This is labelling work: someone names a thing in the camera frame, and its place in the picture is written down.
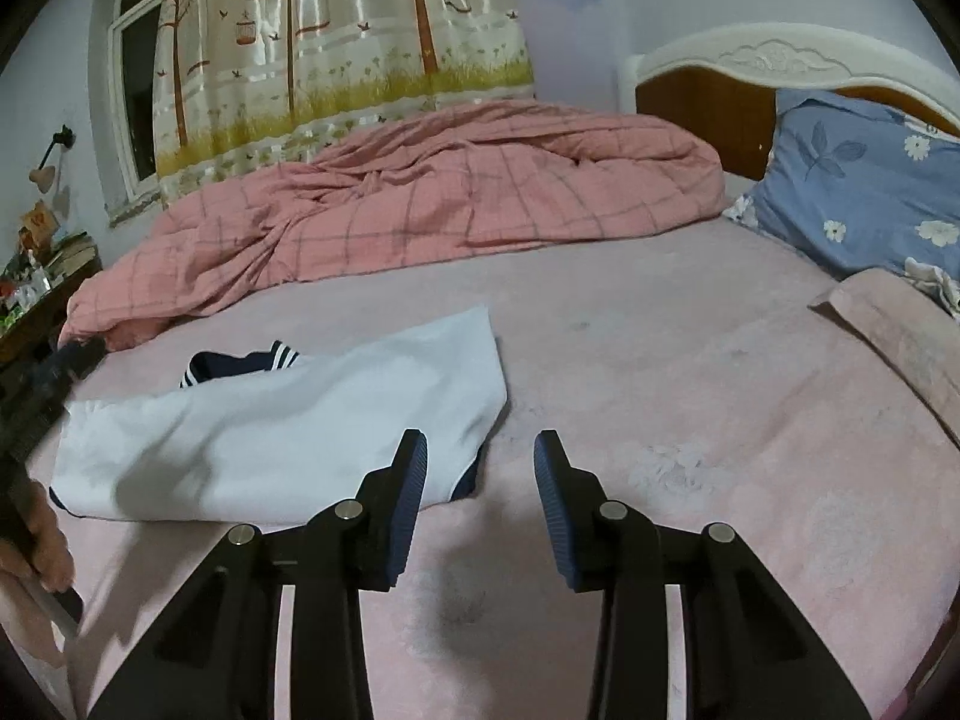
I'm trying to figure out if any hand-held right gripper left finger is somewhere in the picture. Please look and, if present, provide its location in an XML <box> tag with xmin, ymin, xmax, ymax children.
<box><xmin>88</xmin><ymin>429</ymin><xmax>428</xmax><ymax>720</ymax></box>

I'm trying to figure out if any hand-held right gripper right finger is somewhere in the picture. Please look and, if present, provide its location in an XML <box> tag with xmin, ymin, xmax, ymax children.
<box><xmin>534</xmin><ymin>429</ymin><xmax>872</xmax><ymax>720</ymax></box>

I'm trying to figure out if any white and navy jacket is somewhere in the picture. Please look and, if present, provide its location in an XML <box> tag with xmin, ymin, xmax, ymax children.
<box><xmin>49</xmin><ymin>306</ymin><xmax>511</xmax><ymax>527</ymax></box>

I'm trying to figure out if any person's left hand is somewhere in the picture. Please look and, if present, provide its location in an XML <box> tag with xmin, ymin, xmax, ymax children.
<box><xmin>0</xmin><ymin>476</ymin><xmax>76</xmax><ymax>593</ymax></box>

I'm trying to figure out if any dark wooden desk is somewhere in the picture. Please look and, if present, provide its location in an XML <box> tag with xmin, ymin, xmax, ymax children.
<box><xmin>0</xmin><ymin>255</ymin><xmax>103</xmax><ymax>370</ymax></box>

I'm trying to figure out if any stack of books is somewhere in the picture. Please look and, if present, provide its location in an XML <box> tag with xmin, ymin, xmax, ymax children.
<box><xmin>45</xmin><ymin>232</ymin><xmax>100</xmax><ymax>272</ymax></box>

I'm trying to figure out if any pink bed sheet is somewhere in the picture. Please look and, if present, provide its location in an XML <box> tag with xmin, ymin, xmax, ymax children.
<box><xmin>0</xmin><ymin>217</ymin><xmax>960</xmax><ymax>720</ymax></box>

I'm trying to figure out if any pink plaid quilt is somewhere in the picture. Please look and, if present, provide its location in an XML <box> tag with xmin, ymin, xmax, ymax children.
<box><xmin>58</xmin><ymin>99</ymin><xmax>727</xmax><ymax>352</ymax></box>

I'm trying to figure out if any white framed window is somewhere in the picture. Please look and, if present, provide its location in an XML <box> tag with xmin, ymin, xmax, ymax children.
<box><xmin>90</xmin><ymin>0</ymin><xmax>175</xmax><ymax>227</ymax></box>

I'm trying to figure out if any pink folded towel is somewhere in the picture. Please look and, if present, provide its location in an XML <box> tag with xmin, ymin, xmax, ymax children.
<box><xmin>808</xmin><ymin>268</ymin><xmax>960</xmax><ymax>430</ymax></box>

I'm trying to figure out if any white and brown headboard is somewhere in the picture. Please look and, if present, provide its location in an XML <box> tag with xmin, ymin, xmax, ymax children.
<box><xmin>619</xmin><ymin>22</ymin><xmax>960</xmax><ymax>182</ymax></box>

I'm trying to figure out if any blue floral pillow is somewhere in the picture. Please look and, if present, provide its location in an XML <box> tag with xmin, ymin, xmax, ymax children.
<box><xmin>724</xmin><ymin>88</ymin><xmax>960</xmax><ymax>316</ymax></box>

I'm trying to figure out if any tree print curtain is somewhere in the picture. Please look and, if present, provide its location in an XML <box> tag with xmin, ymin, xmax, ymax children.
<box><xmin>152</xmin><ymin>0</ymin><xmax>536</xmax><ymax>200</ymax></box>

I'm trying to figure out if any wall lamp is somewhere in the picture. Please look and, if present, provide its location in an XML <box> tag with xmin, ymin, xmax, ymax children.
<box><xmin>28</xmin><ymin>125</ymin><xmax>76</xmax><ymax>185</ymax></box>

